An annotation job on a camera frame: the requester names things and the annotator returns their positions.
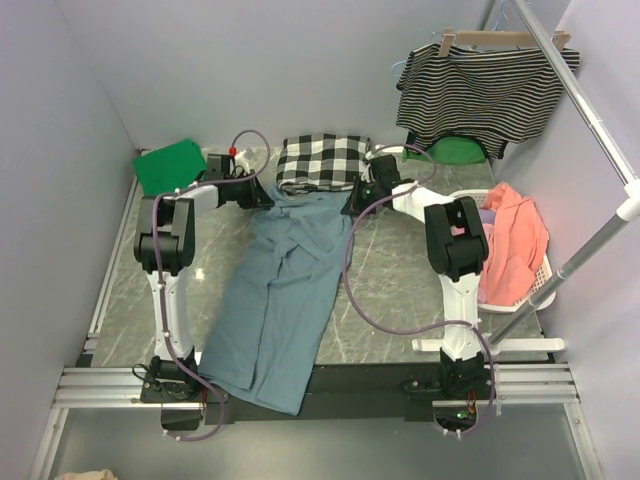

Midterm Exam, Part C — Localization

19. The blue t shirt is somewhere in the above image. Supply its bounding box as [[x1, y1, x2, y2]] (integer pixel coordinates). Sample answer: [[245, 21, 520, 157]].
[[199, 188, 352, 415]]

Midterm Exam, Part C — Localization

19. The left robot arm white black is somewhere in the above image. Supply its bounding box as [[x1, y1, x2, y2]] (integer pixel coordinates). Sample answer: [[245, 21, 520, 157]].
[[134, 147, 274, 369]]

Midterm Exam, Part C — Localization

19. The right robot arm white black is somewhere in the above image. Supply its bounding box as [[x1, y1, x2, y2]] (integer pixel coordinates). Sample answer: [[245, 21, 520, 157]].
[[341, 155, 489, 366]]

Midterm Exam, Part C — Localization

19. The folded black white checkered shirt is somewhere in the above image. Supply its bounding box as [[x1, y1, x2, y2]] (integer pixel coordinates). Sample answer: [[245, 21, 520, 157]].
[[276, 133, 371, 195]]

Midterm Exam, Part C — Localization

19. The green garment under striped shirt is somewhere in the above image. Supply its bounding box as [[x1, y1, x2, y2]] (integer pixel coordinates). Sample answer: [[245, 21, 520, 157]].
[[402, 136, 486, 166]]

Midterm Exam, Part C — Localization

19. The folded green t shirt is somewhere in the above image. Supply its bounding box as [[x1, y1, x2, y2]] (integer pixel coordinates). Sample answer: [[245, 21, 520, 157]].
[[133, 139, 206, 196]]

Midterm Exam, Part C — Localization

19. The lilac garment in basket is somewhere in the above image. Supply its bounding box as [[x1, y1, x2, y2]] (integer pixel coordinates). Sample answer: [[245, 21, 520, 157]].
[[478, 209, 497, 225]]

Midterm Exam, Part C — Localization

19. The black white striped shirt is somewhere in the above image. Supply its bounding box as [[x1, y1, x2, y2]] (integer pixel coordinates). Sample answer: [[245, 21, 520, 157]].
[[396, 43, 564, 160]]

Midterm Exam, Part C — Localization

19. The wooden clip hanger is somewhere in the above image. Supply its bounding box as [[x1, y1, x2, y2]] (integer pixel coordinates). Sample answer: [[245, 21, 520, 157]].
[[432, 27, 572, 57]]

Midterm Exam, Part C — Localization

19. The coral pink shirt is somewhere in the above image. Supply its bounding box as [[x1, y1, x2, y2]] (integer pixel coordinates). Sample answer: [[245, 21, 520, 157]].
[[479, 182, 549, 307]]

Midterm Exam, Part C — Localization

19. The white laundry basket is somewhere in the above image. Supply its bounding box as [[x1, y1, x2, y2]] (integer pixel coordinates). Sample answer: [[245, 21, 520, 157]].
[[450, 189, 553, 314]]

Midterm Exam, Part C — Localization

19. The silver clothes rack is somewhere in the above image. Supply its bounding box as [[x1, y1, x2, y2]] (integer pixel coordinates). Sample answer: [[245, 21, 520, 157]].
[[375, 0, 640, 354]]

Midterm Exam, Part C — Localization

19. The beige cloth at bottom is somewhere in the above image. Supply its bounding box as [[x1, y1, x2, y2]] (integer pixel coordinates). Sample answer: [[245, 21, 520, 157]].
[[55, 469, 118, 480]]

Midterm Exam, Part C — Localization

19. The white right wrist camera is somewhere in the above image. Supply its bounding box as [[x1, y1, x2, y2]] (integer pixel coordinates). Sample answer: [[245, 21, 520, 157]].
[[361, 159, 374, 183]]

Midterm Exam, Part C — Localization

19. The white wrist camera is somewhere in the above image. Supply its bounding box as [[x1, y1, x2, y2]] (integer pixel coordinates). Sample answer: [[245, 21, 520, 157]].
[[361, 159, 374, 183], [228, 146, 255, 171]]

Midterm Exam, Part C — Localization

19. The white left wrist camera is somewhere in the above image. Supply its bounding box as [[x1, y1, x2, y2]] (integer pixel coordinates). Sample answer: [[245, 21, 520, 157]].
[[228, 146, 255, 171]]

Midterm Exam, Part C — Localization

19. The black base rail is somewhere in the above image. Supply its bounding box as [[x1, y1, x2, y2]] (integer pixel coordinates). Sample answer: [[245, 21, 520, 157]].
[[140, 361, 492, 430]]

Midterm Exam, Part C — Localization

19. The aluminium frame rail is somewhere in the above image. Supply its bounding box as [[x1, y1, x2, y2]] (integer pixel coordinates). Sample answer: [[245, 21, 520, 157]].
[[30, 181, 604, 479]]

